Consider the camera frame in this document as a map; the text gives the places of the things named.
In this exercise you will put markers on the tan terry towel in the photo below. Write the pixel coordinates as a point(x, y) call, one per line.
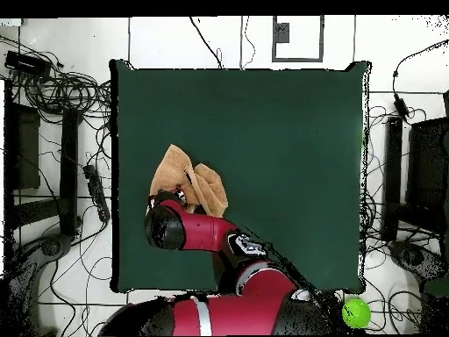
point(172, 168)

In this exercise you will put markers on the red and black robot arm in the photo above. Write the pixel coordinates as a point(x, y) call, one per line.
point(207, 231)

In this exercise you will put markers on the black power strip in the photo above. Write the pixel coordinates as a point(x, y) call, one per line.
point(96, 193)

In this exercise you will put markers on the dark green table cloth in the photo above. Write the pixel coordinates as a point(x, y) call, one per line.
point(298, 158)

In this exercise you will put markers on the grey stand base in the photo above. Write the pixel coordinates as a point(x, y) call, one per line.
point(414, 258)
point(45, 247)

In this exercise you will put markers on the black electronics box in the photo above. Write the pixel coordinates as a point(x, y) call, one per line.
point(26, 63)

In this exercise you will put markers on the bright green ball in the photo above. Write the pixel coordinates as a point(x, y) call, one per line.
point(356, 313)

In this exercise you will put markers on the grey square floor frame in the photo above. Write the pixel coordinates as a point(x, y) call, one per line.
point(281, 33)

